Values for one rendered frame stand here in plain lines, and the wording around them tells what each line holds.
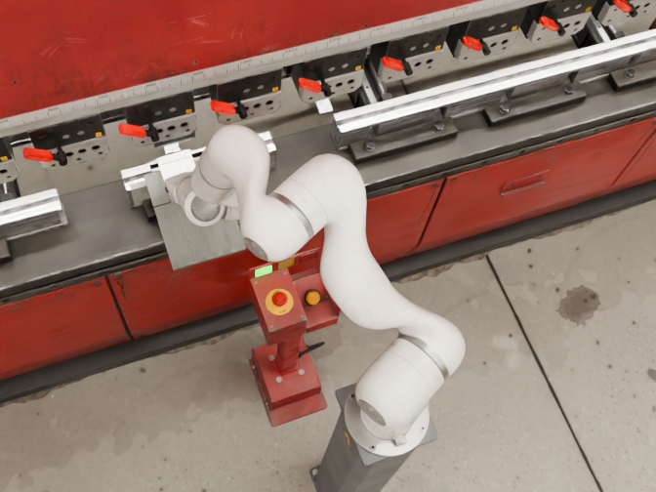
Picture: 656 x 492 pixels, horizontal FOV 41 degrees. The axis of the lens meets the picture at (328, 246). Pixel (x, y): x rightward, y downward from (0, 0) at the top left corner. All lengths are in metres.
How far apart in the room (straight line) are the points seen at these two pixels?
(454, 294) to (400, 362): 1.64
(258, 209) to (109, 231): 0.93
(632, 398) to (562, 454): 0.33
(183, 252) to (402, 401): 0.76
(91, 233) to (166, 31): 0.73
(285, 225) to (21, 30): 0.59
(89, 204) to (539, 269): 1.72
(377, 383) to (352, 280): 0.20
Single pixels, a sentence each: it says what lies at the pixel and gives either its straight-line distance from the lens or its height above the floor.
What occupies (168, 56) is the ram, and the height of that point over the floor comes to 1.47.
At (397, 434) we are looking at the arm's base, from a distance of 1.95.
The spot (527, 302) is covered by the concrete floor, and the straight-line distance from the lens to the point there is 3.28.
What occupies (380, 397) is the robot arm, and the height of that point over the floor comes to 1.41.
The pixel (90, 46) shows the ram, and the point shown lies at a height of 1.56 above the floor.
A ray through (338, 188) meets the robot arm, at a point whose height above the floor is 1.65.
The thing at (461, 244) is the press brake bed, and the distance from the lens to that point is 3.25.
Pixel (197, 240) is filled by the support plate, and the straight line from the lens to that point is 2.13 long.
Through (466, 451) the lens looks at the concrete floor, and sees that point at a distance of 3.07.
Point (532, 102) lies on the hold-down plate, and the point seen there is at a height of 0.91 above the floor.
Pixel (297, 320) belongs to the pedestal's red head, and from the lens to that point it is 2.28.
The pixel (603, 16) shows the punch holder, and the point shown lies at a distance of 2.38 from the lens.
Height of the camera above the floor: 2.93
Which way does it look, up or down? 65 degrees down
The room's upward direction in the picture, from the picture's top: 11 degrees clockwise
